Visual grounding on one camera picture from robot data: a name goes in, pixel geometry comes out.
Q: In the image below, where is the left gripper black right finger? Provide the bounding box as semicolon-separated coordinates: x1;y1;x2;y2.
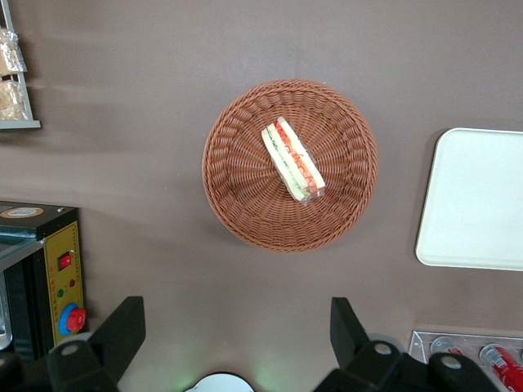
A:
329;296;369;371

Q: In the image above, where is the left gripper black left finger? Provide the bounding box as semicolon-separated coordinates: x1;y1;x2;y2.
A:
89;296;147;385

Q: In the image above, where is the triangle sandwich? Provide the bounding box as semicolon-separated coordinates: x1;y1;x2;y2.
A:
260;116;326;205

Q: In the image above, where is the round brown wicker basket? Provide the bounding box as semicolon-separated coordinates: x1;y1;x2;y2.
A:
201;78;379;253

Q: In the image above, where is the cream plastic tray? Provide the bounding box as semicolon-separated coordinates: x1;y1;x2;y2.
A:
415;127;523;272

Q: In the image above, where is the clear acrylic bottle rack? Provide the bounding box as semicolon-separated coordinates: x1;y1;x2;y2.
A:
408;329;523;392

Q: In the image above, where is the black hot dog roller machine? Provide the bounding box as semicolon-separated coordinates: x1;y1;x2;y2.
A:
0;199;89;363

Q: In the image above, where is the red soda bottle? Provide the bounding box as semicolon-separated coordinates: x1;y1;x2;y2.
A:
478;342;523;387
431;336;466;357

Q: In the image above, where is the steel food pan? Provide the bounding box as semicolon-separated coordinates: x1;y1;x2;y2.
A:
0;271;13;352

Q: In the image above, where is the grey metal snack rack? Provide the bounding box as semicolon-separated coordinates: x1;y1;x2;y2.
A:
0;0;42;131

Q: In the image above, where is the clear puffed snack bag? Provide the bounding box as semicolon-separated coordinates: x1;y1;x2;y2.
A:
0;79;30;122
0;27;29;78

